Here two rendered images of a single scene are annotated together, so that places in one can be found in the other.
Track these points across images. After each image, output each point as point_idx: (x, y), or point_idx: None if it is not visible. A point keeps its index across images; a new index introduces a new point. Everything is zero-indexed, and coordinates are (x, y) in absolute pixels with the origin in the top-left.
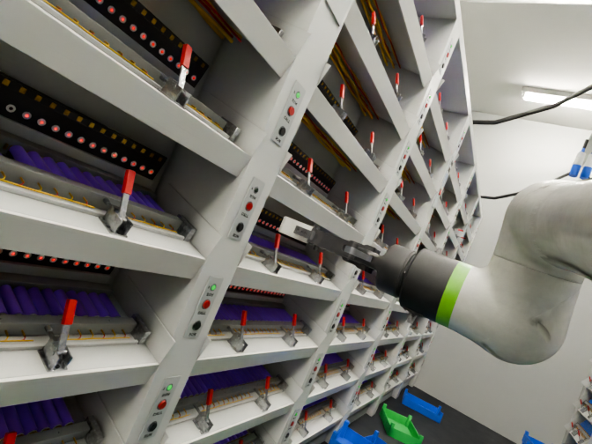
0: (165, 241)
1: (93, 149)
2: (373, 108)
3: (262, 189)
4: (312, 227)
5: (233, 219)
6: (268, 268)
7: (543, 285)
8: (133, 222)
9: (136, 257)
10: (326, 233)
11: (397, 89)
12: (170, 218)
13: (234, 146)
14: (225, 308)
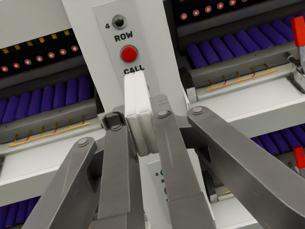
0: (61, 152)
1: (9, 70)
2: None
3: (134, 10)
4: (125, 112)
5: (119, 87)
6: (296, 87)
7: None
8: (24, 146)
9: (27, 189)
10: (50, 184)
11: None
12: (75, 110)
13: (4, 1)
14: (296, 127)
